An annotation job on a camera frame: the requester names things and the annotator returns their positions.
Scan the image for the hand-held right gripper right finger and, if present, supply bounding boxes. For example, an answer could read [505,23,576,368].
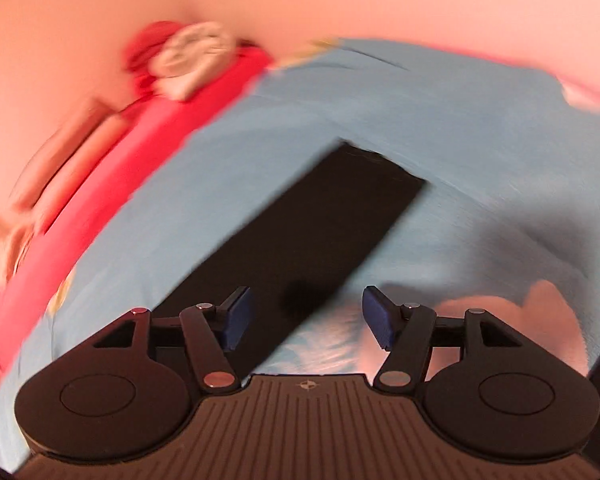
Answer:
[362,285,524,391]

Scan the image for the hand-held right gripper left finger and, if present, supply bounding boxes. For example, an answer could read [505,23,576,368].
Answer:
[92,286,254,392]

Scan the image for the black pants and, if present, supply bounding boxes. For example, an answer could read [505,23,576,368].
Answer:
[157,139,427,375]

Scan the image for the blue floral blanket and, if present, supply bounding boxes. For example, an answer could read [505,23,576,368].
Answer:
[0,35,600,476]

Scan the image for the red bed sheet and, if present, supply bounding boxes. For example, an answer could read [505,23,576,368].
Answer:
[0,42,600,411]

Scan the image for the white folded blanket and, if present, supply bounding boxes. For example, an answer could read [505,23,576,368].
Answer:
[150,22,239,101]

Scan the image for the red folded cloth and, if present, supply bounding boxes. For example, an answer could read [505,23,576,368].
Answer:
[122,20,181,97]

